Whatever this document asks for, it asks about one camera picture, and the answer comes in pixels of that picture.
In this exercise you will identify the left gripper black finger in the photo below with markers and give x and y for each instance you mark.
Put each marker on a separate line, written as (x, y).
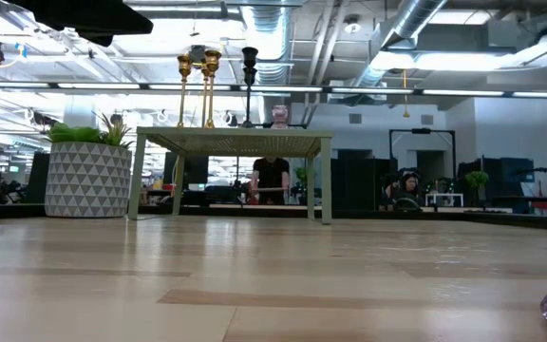
(117, 21)

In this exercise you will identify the succulent in triangle-pattern pot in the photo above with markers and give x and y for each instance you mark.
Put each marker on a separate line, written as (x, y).
(88, 180)

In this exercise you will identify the green perforated metal shelf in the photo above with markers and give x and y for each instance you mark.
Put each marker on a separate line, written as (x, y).
(235, 135)

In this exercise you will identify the person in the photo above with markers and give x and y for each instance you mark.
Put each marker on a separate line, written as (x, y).
(270, 173)
(404, 190)

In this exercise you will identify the small white table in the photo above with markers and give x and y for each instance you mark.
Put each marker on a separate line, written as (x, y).
(444, 195)

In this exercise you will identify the small green background plant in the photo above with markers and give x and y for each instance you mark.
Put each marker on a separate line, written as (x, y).
(477, 180)

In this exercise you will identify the black background workstation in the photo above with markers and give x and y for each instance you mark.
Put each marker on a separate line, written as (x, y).
(515, 176)

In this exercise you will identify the silver ventilation duct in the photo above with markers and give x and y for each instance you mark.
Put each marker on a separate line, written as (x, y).
(411, 19)
(266, 28)

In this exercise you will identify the black gantry frame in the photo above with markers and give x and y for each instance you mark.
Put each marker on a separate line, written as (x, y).
(420, 130)

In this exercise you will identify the black aluminium rig frame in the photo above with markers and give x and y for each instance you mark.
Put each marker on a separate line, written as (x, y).
(492, 219)

